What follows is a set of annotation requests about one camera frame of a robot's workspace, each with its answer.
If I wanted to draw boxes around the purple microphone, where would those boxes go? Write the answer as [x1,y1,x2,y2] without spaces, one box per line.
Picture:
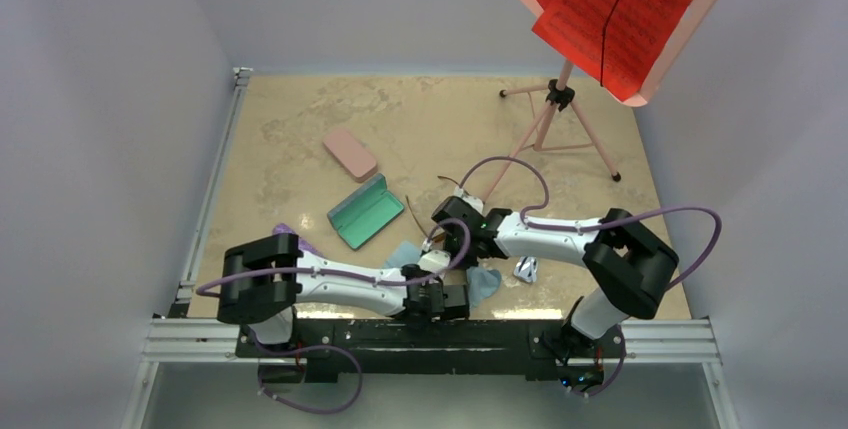
[272,222,323,258]

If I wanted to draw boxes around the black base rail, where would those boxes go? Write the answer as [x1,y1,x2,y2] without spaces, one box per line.
[234,319,625,386]

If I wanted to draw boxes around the red sheet music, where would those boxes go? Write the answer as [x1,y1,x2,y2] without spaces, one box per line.
[532,0,693,101]

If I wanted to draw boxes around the brown sunglasses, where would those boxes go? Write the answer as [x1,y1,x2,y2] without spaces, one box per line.
[404,194,446,243]

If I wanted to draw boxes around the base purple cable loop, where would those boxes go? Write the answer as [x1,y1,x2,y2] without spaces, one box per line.
[248,329,364,415]

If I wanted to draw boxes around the pink glasses case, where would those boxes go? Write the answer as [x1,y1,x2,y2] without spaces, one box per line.
[322,127,378,183]

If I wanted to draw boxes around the crumpled blue cleaning cloth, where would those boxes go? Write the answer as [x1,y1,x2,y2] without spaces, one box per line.
[465,266,502,308]

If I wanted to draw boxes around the teal glasses case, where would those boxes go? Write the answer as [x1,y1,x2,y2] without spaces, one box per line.
[327,173,405,251]

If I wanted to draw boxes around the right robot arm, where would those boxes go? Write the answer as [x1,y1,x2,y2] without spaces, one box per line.
[431,196,679,356]

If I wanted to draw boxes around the aluminium frame rail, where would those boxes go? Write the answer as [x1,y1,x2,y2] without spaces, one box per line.
[123,74,733,428]

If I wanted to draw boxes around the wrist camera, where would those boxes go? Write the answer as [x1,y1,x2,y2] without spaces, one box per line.
[417,249,451,274]
[453,186,484,214]

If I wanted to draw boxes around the white folded glasses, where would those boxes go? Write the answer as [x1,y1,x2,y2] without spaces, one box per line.
[513,256,538,284]

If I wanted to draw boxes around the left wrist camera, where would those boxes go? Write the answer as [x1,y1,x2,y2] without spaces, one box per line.
[417,249,451,274]

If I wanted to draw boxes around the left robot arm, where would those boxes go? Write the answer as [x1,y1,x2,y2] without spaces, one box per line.
[197,233,471,358]

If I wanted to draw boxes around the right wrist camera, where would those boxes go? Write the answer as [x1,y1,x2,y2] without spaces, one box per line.
[453,186,484,214]

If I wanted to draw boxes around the blue cleaning cloth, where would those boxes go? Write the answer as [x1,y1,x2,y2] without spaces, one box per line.
[465,266,502,308]
[383,241,421,269]

